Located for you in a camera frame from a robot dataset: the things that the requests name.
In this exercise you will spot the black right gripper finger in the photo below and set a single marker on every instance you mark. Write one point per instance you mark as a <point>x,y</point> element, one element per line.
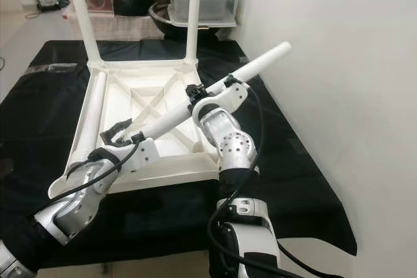
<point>189,93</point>

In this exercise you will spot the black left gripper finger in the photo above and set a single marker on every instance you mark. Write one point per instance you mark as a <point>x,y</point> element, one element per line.
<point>112,128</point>
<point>139,138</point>

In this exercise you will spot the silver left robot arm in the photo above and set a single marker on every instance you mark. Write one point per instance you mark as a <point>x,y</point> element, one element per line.
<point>85,203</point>

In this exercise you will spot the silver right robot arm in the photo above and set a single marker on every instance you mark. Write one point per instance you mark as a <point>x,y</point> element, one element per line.
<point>234,144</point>

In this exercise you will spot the black wok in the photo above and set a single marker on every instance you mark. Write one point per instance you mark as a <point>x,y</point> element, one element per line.
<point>169,29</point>

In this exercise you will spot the black table cloth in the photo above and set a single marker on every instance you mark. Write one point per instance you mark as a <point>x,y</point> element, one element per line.
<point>32,128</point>

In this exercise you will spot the clear crumpled tape strip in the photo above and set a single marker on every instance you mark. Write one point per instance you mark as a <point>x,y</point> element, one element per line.
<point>52,68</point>

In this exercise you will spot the beige cloth covered bench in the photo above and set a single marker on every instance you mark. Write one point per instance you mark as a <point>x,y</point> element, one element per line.
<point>130,27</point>

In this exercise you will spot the clear plastic lidded container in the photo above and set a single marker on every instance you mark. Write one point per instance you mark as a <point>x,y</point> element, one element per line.
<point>218,1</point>

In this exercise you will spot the grey vacuum cleaner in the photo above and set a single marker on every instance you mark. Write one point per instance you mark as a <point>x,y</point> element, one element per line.
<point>47,1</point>

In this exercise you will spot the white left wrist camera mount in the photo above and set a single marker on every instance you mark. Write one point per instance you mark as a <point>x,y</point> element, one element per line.
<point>146,153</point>

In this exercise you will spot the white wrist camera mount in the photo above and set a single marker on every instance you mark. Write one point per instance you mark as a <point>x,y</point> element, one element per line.
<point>146,153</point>
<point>225,96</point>

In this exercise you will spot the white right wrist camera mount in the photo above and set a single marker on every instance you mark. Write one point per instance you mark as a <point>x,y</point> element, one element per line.
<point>225,96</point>

